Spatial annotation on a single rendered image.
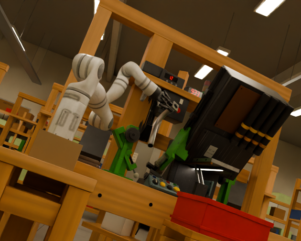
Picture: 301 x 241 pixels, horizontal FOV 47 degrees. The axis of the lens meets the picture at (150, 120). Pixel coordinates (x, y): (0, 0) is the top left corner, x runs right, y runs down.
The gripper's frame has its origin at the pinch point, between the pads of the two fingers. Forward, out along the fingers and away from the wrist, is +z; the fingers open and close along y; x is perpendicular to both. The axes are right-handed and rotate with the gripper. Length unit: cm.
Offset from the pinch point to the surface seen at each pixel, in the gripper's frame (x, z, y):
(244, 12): 75, 137, 478
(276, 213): 341, 621, 439
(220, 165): -16.6, 25.5, -31.5
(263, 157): 1, 83, 30
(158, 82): 7.1, -8.8, 20.1
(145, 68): 10.3, -18.8, 26.9
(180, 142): -1.4, 10.8, -19.0
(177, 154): 2.6, 13.1, -23.5
